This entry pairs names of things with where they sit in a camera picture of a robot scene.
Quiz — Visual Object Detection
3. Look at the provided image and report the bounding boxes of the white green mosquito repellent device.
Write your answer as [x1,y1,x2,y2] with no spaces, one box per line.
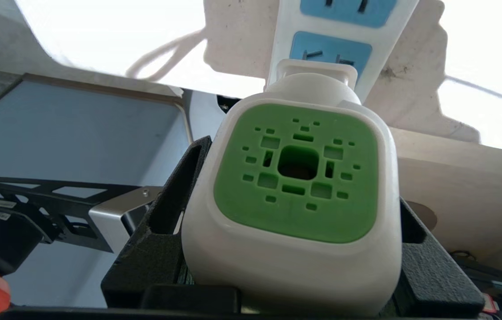
[181,59,403,317]

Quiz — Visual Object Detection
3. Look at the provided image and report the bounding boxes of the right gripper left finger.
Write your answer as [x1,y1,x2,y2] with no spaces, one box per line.
[101,136,213,309]

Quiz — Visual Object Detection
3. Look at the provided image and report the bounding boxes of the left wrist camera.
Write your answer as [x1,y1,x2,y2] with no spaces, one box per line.
[0,176,163,254]

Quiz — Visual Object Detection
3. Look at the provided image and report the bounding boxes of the thin grey cable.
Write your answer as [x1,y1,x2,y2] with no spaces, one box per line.
[446,75,502,114]

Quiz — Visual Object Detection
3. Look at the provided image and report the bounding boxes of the white power strip blue sockets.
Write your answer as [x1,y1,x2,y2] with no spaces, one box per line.
[265,0,420,104]

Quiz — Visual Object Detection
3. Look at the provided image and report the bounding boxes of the white power cable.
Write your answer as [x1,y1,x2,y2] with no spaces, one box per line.
[125,29,209,82]

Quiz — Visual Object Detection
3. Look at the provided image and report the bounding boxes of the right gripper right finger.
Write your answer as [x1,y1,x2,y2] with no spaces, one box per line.
[392,198,486,318]

